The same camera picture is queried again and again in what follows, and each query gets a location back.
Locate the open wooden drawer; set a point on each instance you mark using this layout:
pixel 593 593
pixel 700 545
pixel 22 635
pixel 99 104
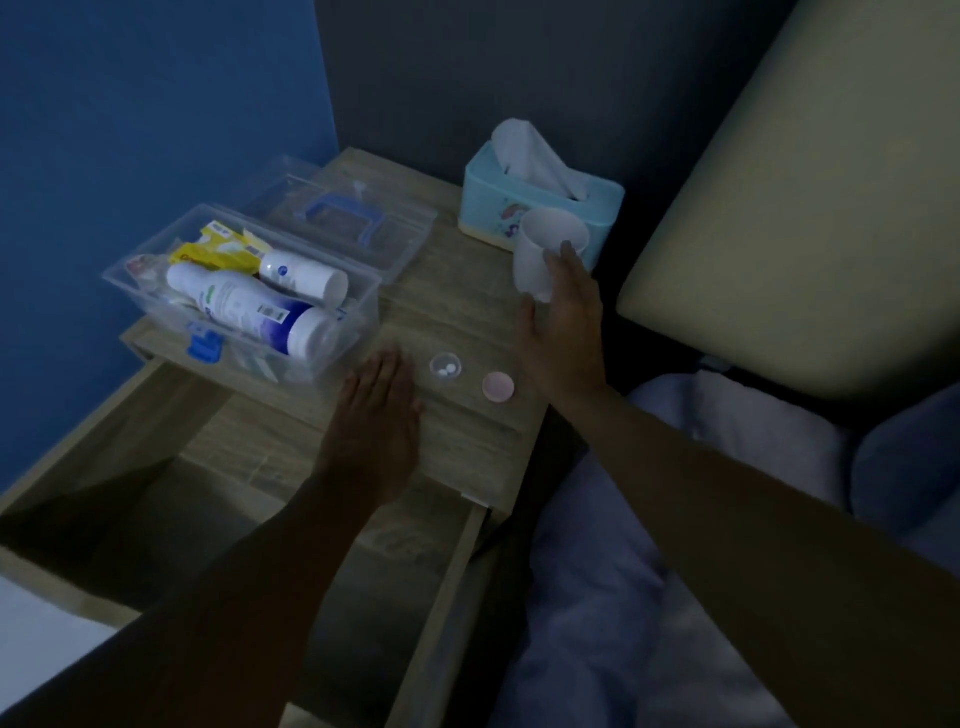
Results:
pixel 225 480

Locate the person's left thumb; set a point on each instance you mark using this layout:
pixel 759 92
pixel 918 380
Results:
pixel 416 427

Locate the person's right hand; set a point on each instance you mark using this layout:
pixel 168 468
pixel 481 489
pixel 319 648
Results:
pixel 570 337

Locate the person's right middle finger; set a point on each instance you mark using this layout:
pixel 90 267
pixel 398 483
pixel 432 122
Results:
pixel 577 266

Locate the light blue tissue box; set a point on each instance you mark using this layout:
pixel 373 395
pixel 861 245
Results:
pixel 495 206

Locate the person's left little finger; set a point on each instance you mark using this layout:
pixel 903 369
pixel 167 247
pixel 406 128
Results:
pixel 347 401

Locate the large white blue spray bottle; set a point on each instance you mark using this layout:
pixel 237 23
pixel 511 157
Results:
pixel 240 304

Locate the white plastic cup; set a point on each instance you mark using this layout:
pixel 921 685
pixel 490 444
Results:
pixel 534 247

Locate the pink round cap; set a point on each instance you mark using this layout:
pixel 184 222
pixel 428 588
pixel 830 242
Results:
pixel 499 387

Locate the white tissue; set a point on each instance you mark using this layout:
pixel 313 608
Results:
pixel 529 154

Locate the beige padded headboard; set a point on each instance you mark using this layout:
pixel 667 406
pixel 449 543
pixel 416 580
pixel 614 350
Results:
pixel 810 210

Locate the person's left hand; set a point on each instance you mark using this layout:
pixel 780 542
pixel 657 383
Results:
pixel 371 439

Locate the blue grey pillow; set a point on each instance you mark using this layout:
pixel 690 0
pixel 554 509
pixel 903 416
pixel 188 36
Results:
pixel 907 465

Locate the person's left forearm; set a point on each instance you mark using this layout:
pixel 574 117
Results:
pixel 225 607

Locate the small white bottle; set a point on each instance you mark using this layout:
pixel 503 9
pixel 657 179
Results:
pixel 304 276

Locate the person's right forearm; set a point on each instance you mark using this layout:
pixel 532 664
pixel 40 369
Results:
pixel 750 540

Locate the small clear pill cup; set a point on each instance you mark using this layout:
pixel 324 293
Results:
pixel 435 361

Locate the clear plastic storage box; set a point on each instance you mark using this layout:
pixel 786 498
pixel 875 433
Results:
pixel 247 352

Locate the wooden nightstand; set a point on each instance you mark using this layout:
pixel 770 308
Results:
pixel 450 307

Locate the person's left middle finger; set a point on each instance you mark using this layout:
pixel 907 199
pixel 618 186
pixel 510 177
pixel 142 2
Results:
pixel 382 382

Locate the yellow medicine box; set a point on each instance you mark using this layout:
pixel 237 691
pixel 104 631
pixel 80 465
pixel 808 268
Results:
pixel 217 246

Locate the person's right thumb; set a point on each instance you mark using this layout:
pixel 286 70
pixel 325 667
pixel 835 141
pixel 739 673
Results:
pixel 526 322

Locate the white pillow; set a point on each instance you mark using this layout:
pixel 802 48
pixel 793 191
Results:
pixel 750 427

